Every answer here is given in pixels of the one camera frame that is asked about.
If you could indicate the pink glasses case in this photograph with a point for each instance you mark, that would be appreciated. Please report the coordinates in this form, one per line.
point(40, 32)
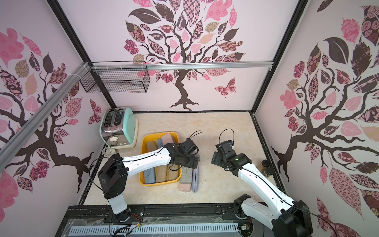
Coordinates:
point(167, 139)
point(184, 187)

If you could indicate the tan glasses case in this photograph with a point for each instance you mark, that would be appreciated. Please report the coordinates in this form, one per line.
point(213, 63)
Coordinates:
point(151, 146)
point(161, 173)

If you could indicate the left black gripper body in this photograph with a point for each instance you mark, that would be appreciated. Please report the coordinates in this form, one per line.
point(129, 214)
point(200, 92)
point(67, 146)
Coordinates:
point(188, 161)

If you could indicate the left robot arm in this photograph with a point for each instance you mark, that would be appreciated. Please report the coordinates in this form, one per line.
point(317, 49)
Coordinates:
point(115, 172)

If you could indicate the black base frame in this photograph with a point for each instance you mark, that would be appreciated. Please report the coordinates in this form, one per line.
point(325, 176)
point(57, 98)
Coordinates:
point(141, 214)

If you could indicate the white slotted cable duct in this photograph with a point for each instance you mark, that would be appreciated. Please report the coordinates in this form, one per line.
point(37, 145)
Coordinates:
point(155, 230)

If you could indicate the mint green chrome toaster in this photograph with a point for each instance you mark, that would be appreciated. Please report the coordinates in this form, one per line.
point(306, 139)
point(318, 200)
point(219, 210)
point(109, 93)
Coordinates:
point(119, 128)

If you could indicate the horizontal aluminium rail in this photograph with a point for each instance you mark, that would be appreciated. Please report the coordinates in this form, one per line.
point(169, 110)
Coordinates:
point(187, 66)

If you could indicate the lavender glasses case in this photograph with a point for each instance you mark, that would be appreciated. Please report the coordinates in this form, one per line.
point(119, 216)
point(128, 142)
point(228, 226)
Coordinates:
point(195, 180)

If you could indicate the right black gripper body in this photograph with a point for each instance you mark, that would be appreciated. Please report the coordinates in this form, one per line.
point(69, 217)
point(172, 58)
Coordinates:
point(219, 159)

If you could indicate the beige glasses case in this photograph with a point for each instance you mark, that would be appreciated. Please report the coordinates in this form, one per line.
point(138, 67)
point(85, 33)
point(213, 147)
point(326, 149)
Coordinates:
point(172, 172)

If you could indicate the black wire basket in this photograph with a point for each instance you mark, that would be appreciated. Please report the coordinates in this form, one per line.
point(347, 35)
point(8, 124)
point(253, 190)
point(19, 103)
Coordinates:
point(117, 77)

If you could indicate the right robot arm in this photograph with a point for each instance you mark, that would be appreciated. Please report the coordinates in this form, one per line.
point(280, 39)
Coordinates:
point(280, 213)

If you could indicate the dark spice jar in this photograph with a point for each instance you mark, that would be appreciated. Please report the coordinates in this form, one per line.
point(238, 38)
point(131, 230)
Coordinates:
point(268, 172)

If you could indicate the yellow plastic storage tray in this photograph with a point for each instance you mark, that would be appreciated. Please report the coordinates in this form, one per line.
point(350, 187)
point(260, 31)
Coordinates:
point(160, 157)

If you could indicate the grey rectangular glasses case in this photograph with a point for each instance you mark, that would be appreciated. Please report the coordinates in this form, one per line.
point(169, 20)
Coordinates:
point(186, 177)

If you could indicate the brown spice jar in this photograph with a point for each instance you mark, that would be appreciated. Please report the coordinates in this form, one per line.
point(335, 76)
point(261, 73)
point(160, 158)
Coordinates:
point(263, 165)

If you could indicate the diagonal aluminium rail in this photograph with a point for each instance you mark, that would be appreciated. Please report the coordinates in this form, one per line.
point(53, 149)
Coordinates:
point(11, 148)

